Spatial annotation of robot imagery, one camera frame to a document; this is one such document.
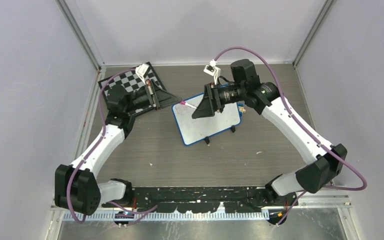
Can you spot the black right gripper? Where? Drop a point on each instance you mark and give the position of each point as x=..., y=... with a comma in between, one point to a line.
x=211, y=100

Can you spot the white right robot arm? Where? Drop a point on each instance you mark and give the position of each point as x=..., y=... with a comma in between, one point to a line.
x=321, y=165

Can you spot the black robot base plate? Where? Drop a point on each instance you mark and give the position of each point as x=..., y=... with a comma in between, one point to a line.
x=199, y=200

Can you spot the blue framed whiteboard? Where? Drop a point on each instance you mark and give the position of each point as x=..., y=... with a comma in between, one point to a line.
x=201, y=129

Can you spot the black white chessboard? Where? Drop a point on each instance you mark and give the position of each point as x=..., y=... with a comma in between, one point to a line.
x=129, y=89

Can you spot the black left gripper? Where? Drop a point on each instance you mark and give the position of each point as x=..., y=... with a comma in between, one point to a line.
x=161, y=98

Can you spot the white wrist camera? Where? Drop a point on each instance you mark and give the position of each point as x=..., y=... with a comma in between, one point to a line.
x=212, y=70
x=142, y=71

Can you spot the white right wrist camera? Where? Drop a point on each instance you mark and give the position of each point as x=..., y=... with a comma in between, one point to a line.
x=212, y=70

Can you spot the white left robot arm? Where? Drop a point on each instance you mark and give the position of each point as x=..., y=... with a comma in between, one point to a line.
x=76, y=188

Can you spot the wooden toy car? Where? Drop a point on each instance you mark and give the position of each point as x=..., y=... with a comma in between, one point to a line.
x=241, y=109

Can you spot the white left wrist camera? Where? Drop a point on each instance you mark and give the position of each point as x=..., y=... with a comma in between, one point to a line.
x=142, y=71

